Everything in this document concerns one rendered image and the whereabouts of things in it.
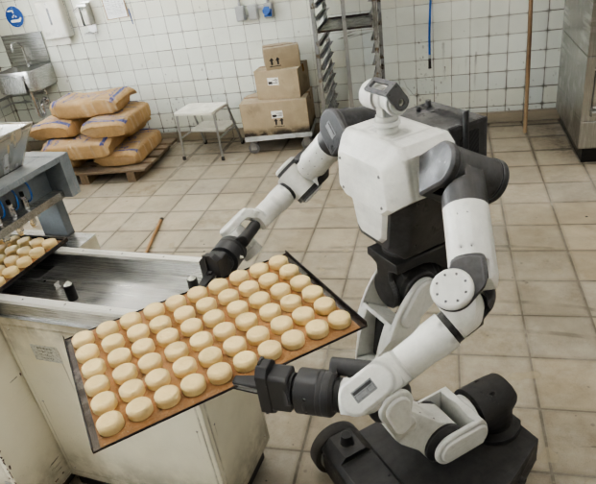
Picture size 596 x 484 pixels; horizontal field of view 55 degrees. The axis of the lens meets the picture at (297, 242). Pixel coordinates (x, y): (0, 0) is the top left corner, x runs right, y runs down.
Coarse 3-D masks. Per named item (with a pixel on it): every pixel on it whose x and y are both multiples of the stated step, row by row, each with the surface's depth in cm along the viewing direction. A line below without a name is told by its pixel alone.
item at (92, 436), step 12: (300, 264) 148; (228, 276) 150; (312, 276) 144; (324, 288) 139; (336, 300) 134; (348, 312) 130; (360, 324) 125; (72, 336) 136; (72, 348) 133; (72, 360) 129; (72, 372) 123; (84, 396) 118; (216, 396) 112; (84, 408) 114; (84, 420) 110; (96, 444) 106; (108, 444) 105
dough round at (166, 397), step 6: (162, 390) 113; (168, 390) 112; (174, 390) 112; (156, 396) 112; (162, 396) 111; (168, 396) 111; (174, 396) 111; (180, 396) 113; (156, 402) 111; (162, 402) 110; (168, 402) 110; (174, 402) 111; (162, 408) 111
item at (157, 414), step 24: (168, 312) 140; (288, 312) 133; (96, 336) 135; (336, 336) 123; (288, 360) 118; (144, 384) 118; (120, 408) 113; (168, 408) 111; (96, 432) 108; (120, 432) 107
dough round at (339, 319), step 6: (336, 312) 127; (342, 312) 126; (330, 318) 125; (336, 318) 125; (342, 318) 125; (348, 318) 125; (330, 324) 125; (336, 324) 124; (342, 324) 123; (348, 324) 125
